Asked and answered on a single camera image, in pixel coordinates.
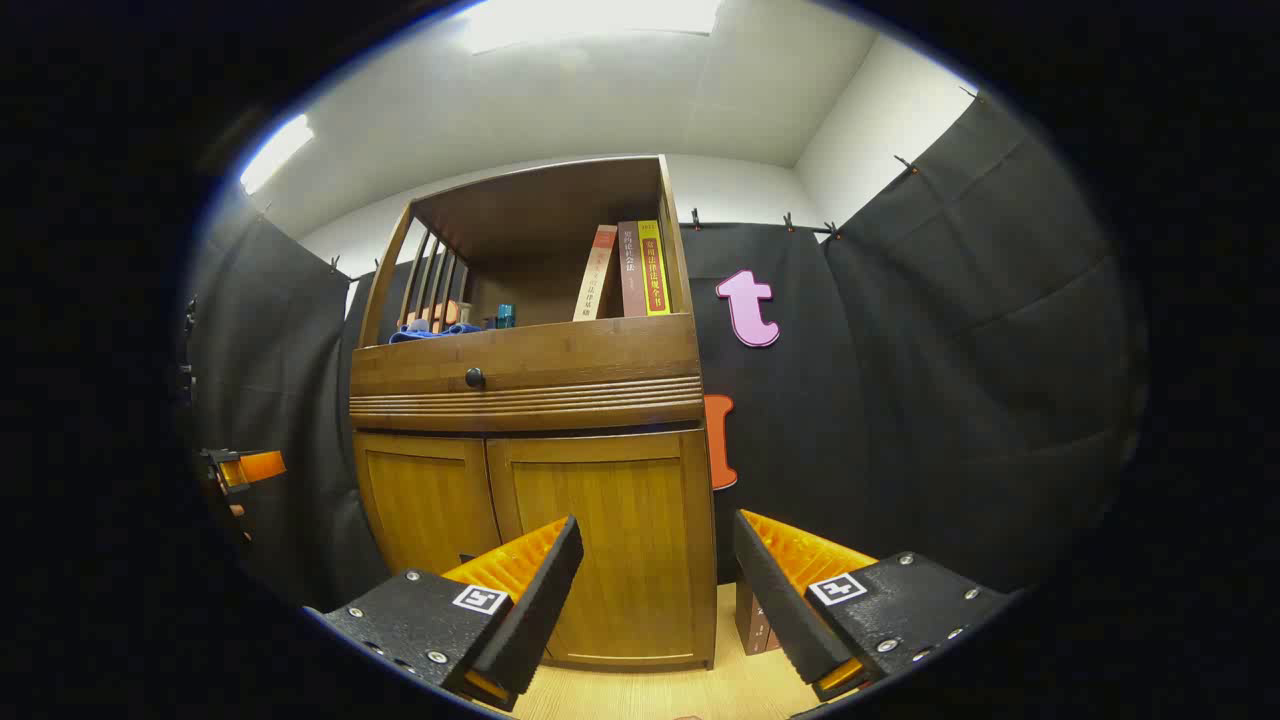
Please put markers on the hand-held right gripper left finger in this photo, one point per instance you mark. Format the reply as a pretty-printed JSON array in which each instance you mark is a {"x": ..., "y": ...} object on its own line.
[{"x": 545, "y": 590}]

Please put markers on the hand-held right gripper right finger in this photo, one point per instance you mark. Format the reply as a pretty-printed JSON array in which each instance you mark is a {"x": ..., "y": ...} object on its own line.
[{"x": 775, "y": 600}]

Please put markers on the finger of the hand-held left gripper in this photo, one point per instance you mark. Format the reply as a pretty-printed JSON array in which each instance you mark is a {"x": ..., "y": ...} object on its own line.
[{"x": 262, "y": 466}]

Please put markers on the wooden cabinet door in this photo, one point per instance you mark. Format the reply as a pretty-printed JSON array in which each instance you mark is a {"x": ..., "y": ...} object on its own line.
[
  {"x": 425, "y": 500},
  {"x": 620, "y": 480}
]

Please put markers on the wooden double-door shoe cabinet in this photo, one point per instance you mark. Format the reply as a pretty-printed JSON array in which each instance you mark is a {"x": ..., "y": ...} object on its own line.
[{"x": 560, "y": 360}]

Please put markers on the blue cloth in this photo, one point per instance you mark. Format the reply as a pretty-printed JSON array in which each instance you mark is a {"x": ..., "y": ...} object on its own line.
[{"x": 430, "y": 333}]

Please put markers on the black round drawer knob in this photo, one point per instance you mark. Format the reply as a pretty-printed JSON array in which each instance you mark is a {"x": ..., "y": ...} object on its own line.
[{"x": 474, "y": 377}]

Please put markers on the small orange object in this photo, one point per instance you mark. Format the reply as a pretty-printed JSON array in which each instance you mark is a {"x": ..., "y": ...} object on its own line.
[{"x": 445, "y": 312}]

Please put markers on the black backdrop cloth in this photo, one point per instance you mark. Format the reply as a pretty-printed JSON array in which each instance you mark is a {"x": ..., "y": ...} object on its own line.
[{"x": 950, "y": 400}]

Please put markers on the small teal bottle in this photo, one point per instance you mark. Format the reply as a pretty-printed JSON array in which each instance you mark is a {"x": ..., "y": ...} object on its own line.
[{"x": 505, "y": 317}]

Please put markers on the beige and red book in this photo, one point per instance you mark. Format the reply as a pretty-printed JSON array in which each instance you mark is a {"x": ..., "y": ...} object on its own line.
[{"x": 595, "y": 280}]

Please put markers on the small ceiling light panel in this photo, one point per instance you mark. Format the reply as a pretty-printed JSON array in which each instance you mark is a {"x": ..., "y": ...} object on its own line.
[{"x": 275, "y": 150}]

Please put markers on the yellow spine book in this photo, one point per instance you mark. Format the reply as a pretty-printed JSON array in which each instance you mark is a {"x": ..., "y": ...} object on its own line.
[{"x": 654, "y": 270}]

